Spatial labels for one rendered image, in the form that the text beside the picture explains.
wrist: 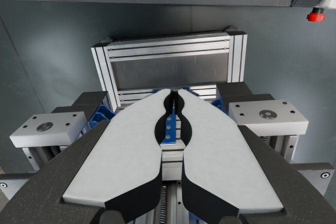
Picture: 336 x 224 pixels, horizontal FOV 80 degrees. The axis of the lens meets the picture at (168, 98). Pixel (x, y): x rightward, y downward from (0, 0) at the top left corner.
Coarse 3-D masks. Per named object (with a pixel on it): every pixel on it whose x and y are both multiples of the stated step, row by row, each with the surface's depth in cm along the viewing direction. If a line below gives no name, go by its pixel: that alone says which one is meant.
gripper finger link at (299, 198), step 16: (240, 128) 9; (256, 144) 8; (272, 160) 7; (272, 176) 6; (288, 176) 6; (288, 192) 6; (304, 192) 6; (288, 208) 6; (304, 208) 6; (320, 208) 6
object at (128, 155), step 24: (168, 96) 11; (120, 120) 9; (144, 120) 9; (96, 144) 8; (120, 144) 8; (144, 144) 8; (96, 168) 7; (120, 168) 7; (144, 168) 7; (72, 192) 6; (96, 192) 6; (120, 192) 6; (144, 192) 6
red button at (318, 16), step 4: (316, 8) 46; (320, 8) 46; (312, 12) 47; (316, 12) 47; (320, 12) 46; (308, 16) 48; (312, 16) 47; (316, 16) 46; (320, 16) 46; (324, 16) 47; (308, 20) 48; (312, 20) 47; (316, 20) 47; (320, 20) 47
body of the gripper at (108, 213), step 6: (108, 210) 5; (114, 210) 5; (102, 216) 5; (108, 216) 5; (114, 216) 5; (120, 216) 5; (228, 216) 5; (234, 216) 5; (102, 222) 5; (108, 222) 5; (114, 222) 5; (120, 222) 5; (222, 222) 5; (228, 222) 5; (234, 222) 5; (240, 222) 5
